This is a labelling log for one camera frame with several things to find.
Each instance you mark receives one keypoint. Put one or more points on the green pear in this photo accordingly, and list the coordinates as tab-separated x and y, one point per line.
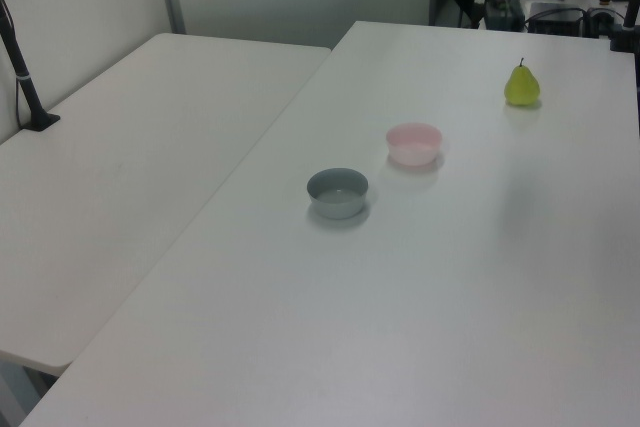
521	89

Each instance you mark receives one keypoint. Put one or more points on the grey plastic bowl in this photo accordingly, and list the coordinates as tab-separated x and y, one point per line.
337	194

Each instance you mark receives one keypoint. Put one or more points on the pink plastic bowl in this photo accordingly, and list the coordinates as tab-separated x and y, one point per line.
414	144

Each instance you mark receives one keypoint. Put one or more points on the grey green device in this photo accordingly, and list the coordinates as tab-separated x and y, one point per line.
502	9

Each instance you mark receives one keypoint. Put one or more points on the black electronics box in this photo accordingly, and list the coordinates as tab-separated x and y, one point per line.
556	19

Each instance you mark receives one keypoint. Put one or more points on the grey table leg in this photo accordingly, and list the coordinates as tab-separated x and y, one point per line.
25	397

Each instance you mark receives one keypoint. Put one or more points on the black camera stand pole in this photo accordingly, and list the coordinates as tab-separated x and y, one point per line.
24	82

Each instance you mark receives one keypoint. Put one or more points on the black clamp mount pole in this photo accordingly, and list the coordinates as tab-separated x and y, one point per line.
622	34

